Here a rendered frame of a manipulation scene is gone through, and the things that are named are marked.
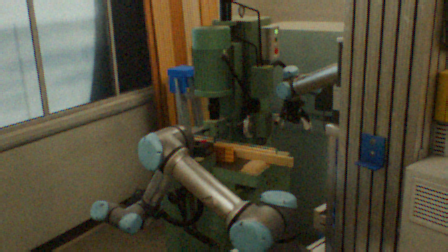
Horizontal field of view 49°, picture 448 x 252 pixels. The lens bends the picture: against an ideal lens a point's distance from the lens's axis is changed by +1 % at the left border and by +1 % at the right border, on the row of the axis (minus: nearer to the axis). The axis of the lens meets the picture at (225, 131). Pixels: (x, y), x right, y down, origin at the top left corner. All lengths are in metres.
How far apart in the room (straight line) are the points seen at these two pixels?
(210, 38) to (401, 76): 1.03
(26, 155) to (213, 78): 1.45
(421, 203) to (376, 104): 0.30
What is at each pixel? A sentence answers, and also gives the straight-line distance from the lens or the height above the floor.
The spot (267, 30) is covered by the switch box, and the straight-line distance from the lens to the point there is 2.43.
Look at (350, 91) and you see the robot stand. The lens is 1.50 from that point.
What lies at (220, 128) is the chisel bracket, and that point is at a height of 1.03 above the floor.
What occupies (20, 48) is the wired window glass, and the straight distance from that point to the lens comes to 3.22.
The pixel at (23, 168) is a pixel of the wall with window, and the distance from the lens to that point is 3.24.
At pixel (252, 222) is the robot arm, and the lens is 1.46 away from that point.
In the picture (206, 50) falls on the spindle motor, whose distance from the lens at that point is 2.20.
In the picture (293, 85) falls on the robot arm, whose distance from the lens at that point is 2.07.
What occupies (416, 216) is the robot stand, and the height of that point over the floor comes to 1.10.
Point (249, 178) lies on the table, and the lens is 2.15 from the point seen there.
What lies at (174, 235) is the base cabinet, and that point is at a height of 0.49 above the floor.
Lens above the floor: 1.73
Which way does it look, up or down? 18 degrees down
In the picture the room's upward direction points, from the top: 2 degrees counter-clockwise
